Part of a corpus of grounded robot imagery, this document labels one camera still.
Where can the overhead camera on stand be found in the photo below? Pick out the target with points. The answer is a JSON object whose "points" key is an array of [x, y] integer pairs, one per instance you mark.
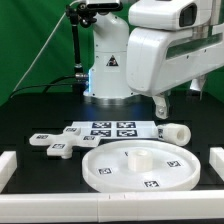
{"points": [[99, 6]]}

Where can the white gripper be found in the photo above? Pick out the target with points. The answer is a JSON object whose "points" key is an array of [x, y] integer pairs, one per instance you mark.
{"points": [[150, 72]]}

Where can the black camera stand pole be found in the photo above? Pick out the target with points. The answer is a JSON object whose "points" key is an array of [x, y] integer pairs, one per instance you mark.
{"points": [[80, 83]]}

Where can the white fiducial marker sheet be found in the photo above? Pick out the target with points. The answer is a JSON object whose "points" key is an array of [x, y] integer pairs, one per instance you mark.
{"points": [[118, 129]]}

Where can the white cross-shaped table base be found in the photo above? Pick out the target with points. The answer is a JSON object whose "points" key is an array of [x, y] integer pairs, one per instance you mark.
{"points": [[61, 144]]}

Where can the white front border rail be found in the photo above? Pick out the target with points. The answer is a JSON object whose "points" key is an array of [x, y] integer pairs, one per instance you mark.
{"points": [[107, 207]]}

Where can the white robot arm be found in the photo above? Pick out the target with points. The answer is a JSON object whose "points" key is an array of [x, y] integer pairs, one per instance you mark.
{"points": [[107, 77]]}

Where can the white round table top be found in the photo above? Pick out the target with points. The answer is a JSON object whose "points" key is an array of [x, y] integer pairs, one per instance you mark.
{"points": [[140, 166]]}

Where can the white left border rail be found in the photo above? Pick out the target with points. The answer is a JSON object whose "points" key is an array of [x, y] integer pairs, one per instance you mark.
{"points": [[8, 165]]}

